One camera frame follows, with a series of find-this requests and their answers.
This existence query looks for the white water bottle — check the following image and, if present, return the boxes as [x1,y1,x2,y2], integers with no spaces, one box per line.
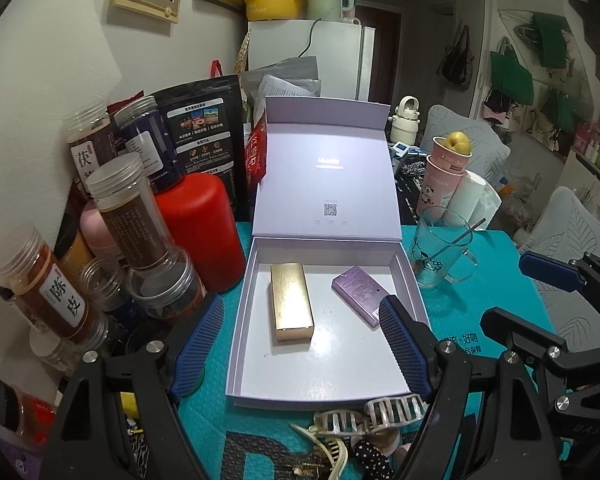
[390,95,422,147]

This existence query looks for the grey quilted chair cushion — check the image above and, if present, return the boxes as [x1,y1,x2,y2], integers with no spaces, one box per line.
[422,104,512,182]

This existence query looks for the grey plastic bag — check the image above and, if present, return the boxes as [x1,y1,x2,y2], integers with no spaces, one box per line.
[241,56,322,97]

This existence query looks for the pearl grey hair claw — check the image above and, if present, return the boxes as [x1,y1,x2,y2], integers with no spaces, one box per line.
[312,394,427,437]

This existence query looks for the black dotted cloth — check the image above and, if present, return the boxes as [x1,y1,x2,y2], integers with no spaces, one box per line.
[394,152,432,227]

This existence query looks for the pink bottle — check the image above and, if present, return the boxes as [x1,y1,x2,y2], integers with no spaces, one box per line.
[79,202,127,262]

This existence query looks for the lavender gift box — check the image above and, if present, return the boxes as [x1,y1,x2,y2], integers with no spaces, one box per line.
[225,95,429,412]

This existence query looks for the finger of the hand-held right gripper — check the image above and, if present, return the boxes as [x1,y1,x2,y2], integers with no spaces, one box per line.
[518,251,600,307]
[480,306,570,362]

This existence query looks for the white refrigerator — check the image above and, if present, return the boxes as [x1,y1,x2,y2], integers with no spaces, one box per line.
[246,19,377,104]

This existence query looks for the grey leaf-stitched chair cushion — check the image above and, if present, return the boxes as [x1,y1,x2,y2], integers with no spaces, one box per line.
[516,186,600,357]

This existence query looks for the white paper roll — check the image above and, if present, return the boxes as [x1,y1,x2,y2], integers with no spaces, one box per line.
[447,170,504,232]

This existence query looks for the pink paper cup with panda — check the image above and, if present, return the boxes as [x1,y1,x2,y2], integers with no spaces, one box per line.
[415,156,467,218]

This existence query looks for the green tote bag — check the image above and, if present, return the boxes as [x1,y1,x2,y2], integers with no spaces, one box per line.
[531,11,569,69]
[544,86,577,132]
[489,36,537,107]

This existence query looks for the yellow fruit in cup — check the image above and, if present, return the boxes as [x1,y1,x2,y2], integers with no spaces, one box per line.
[444,131,472,154]

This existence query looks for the red canister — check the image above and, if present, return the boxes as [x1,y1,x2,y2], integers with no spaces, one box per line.
[152,172,247,295]

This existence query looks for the tall jar with brown label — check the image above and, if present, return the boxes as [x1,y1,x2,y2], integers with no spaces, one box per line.
[85,153,179,272]

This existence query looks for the small clear jar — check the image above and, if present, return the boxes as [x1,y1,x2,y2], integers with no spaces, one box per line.
[79,257,132,317]

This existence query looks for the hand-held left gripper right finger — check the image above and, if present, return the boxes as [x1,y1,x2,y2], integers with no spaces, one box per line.
[377,294,567,480]

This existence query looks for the red printed packet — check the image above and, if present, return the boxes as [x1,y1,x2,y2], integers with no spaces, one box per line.
[244,122,269,185]

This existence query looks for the metal stirring spoon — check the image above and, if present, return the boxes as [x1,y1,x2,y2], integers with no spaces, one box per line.
[431,217,487,262]

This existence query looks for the black power cable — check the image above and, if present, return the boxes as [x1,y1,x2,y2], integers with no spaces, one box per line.
[299,18,327,59]

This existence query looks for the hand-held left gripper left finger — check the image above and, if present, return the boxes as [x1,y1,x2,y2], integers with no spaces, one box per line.
[40,292,227,480]

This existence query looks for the glass mug with cartoon print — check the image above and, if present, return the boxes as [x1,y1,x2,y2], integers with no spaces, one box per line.
[412,206,481,289]

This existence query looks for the black stand-up pouch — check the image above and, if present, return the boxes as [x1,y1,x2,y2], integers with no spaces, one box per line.
[152,75,247,222]

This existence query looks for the jar with white character label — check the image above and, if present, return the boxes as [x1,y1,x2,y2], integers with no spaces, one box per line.
[0,226,107,344]

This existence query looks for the wide clear jar brown contents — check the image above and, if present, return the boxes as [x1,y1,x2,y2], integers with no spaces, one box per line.
[127,246,209,322]

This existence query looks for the small purple box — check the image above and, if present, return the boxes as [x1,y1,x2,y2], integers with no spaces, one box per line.
[331,266,388,331]

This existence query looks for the red jar with black cap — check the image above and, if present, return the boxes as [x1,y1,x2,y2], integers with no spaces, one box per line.
[0,379,59,449]

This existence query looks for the gold rectangular box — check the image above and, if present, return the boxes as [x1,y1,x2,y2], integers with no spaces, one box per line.
[270,262,316,345]

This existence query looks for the clear jar with character label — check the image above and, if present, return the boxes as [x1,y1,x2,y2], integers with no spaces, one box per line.
[64,101,117,197]

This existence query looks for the cream hair clip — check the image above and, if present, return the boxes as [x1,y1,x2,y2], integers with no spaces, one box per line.
[290,424,351,472]

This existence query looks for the black polka dot hair clip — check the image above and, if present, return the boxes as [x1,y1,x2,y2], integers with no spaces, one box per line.
[352,437,397,480]

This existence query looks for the clear jar with purple label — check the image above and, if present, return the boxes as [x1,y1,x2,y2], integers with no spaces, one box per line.
[113,96,182,194]

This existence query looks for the dark hanging bag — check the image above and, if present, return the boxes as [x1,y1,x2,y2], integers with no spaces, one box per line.
[439,24,474,92]

